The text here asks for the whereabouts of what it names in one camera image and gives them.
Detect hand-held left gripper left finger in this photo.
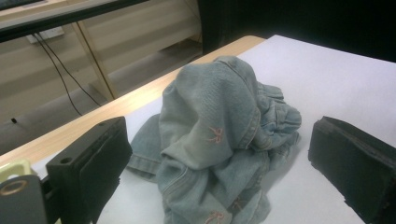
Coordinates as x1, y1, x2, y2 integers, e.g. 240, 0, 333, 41
46, 116, 134, 224

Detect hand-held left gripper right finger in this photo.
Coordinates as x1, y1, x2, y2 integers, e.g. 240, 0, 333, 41
307, 115, 396, 224

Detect pale yellow plastic basket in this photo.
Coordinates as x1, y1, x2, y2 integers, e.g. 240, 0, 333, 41
0, 159, 33, 185

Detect light blue denim jeans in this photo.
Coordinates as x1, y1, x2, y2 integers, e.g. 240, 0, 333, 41
126, 55, 303, 224

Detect wooden table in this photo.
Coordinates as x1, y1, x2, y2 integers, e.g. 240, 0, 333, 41
0, 35, 266, 169

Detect white table cover sheet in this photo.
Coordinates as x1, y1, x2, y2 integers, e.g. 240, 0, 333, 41
30, 34, 396, 224

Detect black horizontal metal bar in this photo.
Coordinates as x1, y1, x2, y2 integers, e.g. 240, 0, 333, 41
0, 0, 149, 44

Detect black curtain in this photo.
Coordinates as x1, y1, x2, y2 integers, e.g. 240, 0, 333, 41
196, 0, 396, 63

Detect black wall cable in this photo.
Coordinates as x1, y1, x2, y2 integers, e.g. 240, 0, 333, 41
38, 32, 103, 107
32, 33, 83, 117

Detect white wall outlet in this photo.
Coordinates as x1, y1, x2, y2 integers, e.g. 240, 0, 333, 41
25, 26, 65, 45

